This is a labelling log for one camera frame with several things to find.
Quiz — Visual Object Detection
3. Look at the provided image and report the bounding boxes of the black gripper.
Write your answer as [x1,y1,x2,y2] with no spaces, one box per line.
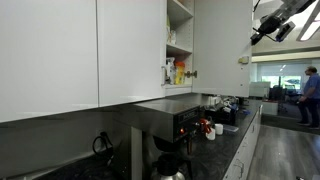
[251,16,281,45]

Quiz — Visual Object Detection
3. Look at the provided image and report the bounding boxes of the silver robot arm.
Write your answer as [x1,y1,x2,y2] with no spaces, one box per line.
[251,0,316,46]

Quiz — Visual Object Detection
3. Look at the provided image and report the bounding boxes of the white cabinet door pair left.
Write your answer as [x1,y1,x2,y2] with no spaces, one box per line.
[0,0,98,123]

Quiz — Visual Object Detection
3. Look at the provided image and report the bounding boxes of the yellow creamer bottle left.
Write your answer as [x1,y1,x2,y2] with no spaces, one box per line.
[175,61,185,85]

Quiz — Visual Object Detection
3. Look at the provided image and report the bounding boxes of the man in blue shirt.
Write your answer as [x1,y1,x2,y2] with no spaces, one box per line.
[298,66,320,129]

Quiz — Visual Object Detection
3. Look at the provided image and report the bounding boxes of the white canister black lid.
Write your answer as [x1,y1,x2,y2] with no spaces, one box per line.
[166,57,175,85]

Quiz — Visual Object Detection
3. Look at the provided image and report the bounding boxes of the white cup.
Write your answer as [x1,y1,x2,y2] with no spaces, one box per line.
[215,124,223,135]

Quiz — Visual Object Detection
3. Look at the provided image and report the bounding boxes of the steel coffee brewer machine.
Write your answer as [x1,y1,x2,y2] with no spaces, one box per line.
[113,99,200,180]

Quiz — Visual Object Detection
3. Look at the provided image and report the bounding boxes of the white lower drawer cabinets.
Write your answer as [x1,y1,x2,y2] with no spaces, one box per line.
[223,105,262,180]

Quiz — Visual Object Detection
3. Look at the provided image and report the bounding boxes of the steel coffee carafe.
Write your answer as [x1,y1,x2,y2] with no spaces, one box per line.
[151,154,185,180]

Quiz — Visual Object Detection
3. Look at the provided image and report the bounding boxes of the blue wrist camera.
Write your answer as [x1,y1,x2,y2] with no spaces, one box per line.
[276,21,295,42]

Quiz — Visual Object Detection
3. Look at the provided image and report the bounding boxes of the black power cable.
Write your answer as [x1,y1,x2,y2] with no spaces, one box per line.
[92,131,115,161]

